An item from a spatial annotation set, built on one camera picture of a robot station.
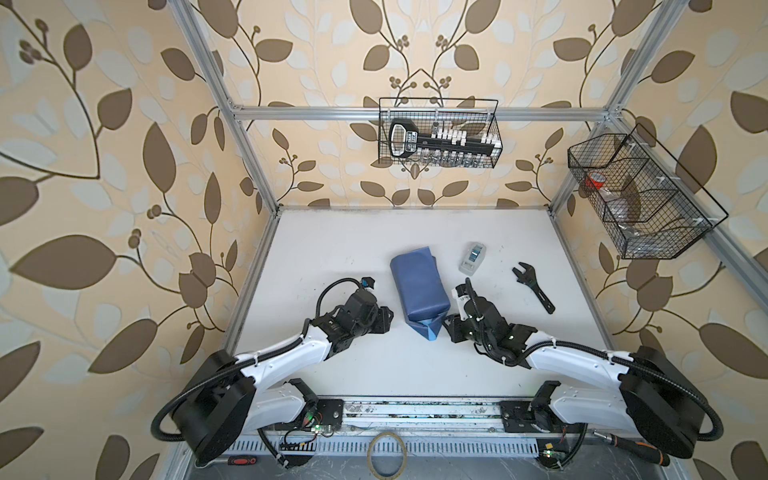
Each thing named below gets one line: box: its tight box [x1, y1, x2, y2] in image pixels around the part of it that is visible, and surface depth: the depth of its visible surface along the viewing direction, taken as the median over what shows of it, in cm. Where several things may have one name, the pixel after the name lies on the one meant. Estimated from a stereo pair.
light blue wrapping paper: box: [390, 246, 451, 341], surface depth 91 cm
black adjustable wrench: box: [512, 262, 556, 314], surface depth 101 cm
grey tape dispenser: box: [458, 241, 487, 276], surface depth 104 cm
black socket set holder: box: [389, 119, 501, 160], surface depth 86 cm
